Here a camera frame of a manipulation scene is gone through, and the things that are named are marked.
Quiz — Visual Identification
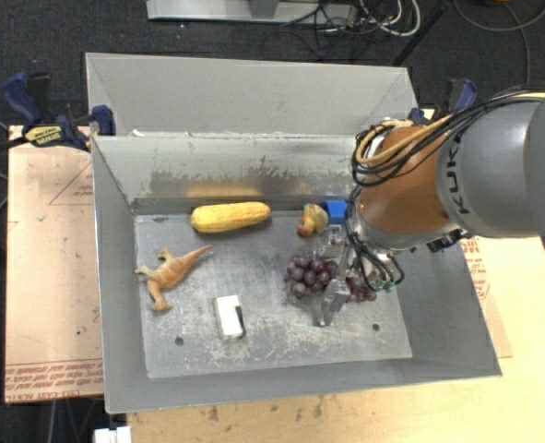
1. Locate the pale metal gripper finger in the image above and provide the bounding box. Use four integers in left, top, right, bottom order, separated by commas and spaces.
316, 279, 351, 328
319, 226, 349, 260

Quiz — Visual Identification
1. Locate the yellow and red toy duck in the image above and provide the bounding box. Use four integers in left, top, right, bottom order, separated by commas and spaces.
297, 202, 330, 238

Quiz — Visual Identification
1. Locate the blue block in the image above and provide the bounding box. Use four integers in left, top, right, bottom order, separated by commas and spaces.
322, 199, 349, 226

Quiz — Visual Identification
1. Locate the purple toy grape bunch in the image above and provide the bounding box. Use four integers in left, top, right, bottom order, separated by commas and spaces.
284, 253, 378, 305

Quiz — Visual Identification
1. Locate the grey metal bin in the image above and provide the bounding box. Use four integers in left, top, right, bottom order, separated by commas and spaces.
85, 52, 504, 414

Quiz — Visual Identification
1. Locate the yellow toy corn cob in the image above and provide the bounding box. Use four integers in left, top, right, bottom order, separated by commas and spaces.
190, 200, 272, 235

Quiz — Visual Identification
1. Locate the white and black small box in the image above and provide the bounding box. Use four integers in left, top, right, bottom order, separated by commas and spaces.
213, 293, 247, 342

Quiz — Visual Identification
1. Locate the orange toy dinosaur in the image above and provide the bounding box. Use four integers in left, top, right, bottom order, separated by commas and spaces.
134, 244, 214, 314

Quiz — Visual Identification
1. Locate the black cylinder on white bracket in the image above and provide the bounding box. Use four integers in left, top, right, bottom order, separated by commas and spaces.
425, 228, 469, 254

